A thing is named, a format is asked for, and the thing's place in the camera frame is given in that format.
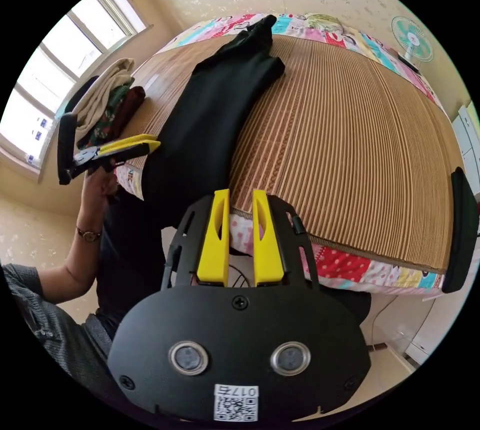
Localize black long pants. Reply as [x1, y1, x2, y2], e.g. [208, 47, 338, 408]
[142, 14, 287, 230]

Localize black chair backrest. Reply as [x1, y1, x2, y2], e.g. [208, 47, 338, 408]
[441, 166, 480, 294]

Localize bed with woven mat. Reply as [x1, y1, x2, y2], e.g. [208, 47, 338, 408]
[114, 12, 467, 298]

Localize person's left forearm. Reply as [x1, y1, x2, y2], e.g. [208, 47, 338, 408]
[45, 225, 104, 305]

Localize person's body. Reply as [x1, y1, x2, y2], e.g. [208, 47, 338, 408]
[0, 189, 373, 414]

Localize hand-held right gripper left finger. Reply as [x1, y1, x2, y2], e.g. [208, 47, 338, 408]
[196, 189, 231, 287]

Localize green standing fan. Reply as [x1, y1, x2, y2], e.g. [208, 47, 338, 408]
[390, 16, 435, 74]

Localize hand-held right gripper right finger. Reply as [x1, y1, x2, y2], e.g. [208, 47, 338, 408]
[252, 189, 285, 288]

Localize window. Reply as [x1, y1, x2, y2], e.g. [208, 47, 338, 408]
[0, 0, 155, 184]

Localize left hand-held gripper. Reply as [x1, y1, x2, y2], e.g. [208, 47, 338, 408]
[68, 134, 162, 180]

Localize pile of clothes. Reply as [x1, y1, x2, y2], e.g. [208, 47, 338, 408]
[65, 57, 147, 150]

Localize person's left hand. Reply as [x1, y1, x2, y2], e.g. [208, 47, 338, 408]
[79, 163, 119, 229]

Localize white cupboard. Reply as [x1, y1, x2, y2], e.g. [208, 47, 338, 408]
[451, 105, 480, 196]

